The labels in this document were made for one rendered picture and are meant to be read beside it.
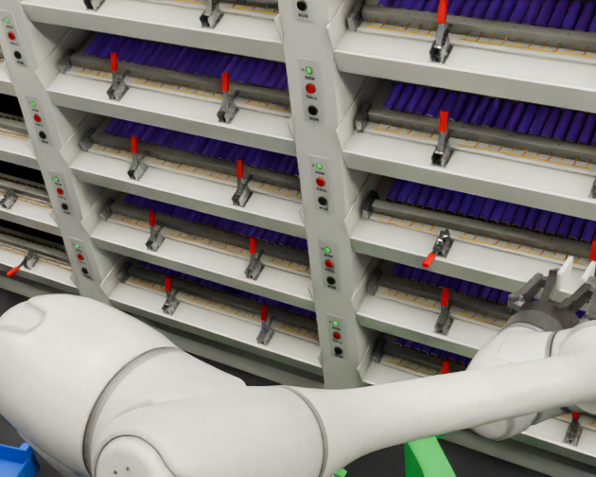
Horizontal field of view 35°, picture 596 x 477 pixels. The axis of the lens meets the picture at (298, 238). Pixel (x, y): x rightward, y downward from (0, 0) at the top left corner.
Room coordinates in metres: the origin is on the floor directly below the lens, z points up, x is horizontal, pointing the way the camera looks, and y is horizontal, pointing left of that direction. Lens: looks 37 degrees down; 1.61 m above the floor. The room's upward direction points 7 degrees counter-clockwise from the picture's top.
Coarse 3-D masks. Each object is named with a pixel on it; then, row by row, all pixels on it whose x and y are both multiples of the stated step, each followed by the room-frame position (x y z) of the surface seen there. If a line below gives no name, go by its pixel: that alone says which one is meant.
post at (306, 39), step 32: (288, 0) 1.44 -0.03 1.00; (320, 0) 1.41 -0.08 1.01; (288, 32) 1.45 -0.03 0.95; (320, 32) 1.41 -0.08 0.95; (288, 64) 1.45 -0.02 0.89; (320, 64) 1.42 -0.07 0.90; (352, 96) 1.45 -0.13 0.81; (320, 128) 1.42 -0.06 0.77; (352, 192) 1.43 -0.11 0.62; (320, 224) 1.44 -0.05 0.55; (352, 256) 1.41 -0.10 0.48; (320, 288) 1.45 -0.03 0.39; (352, 288) 1.40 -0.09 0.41; (320, 320) 1.45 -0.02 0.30; (352, 320) 1.41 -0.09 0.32; (352, 352) 1.41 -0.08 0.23; (352, 384) 1.42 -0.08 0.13
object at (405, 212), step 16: (384, 208) 1.42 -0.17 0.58; (400, 208) 1.41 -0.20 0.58; (416, 208) 1.40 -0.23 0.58; (400, 224) 1.39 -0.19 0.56; (432, 224) 1.38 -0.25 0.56; (448, 224) 1.36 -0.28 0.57; (464, 224) 1.34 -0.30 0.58; (480, 224) 1.33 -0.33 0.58; (496, 224) 1.32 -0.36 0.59; (512, 240) 1.29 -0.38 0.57; (528, 240) 1.28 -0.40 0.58; (544, 240) 1.26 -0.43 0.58; (560, 240) 1.25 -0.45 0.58; (576, 240) 1.25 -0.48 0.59
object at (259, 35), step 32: (32, 0) 1.79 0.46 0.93; (64, 0) 1.76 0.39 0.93; (96, 0) 1.70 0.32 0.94; (128, 0) 1.70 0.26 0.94; (160, 0) 1.66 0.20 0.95; (192, 0) 1.64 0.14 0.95; (224, 0) 1.60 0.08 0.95; (256, 0) 1.56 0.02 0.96; (128, 32) 1.66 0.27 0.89; (160, 32) 1.61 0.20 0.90; (192, 32) 1.56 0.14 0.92; (224, 32) 1.53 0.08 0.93; (256, 32) 1.50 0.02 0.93
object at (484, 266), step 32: (384, 192) 1.49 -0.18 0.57; (352, 224) 1.41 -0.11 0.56; (384, 224) 1.41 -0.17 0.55; (416, 224) 1.39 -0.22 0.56; (384, 256) 1.37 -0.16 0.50; (416, 256) 1.33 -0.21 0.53; (448, 256) 1.30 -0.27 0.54; (480, 256) 1.29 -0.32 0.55; (512, 256) 1.27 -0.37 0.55; (544, 256) 1.25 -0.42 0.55; (576, 256) 1.24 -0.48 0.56; (512, 288) 1.23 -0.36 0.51; (576, 288) 1.18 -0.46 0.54
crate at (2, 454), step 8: (0, 448) 1.44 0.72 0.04; (8, 448) 1.43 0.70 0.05; (16, 448) 1.43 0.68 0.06; (24, 448) 1.40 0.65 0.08; (0, 456) 1.45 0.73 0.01; (8, 456) 1.44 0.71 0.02; (16, 456) 1.43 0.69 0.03; (24, 456) 1.40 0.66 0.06; (32, 456) 1.40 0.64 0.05; (0, 464) 1.43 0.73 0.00; (8, 464) 1.43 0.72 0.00; (16, 464) 1.42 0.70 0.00; (24, 464) 1.38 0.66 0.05; (32, 464) 1.39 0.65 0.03; (0, 472) 1.41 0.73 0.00; (8, 472) 1.40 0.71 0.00; (16, 472) 1.40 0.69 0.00; (24, 472) 1.37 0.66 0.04; (32, 472) 1.39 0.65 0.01
